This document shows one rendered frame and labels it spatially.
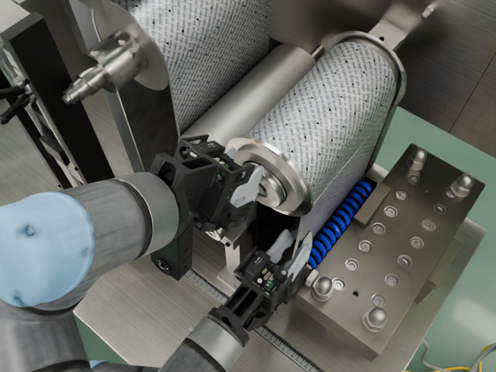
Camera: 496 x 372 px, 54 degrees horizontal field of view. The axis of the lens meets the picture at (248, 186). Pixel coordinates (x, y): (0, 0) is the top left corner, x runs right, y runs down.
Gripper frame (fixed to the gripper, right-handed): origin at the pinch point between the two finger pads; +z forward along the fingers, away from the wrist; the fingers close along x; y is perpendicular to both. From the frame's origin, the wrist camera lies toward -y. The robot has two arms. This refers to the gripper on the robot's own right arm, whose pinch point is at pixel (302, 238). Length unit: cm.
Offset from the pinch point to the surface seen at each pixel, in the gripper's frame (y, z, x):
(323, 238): -4.8, 4.2, -2.0
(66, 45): -8, 10, 74
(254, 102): 14.3, 8.2, 16.8
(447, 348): -109, 44, -46
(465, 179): -2.0, 28.7, -16.2
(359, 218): -4.3, 11.2, -5.0
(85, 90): 24.9, -11.2, 29.9
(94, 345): -109, -35, 56
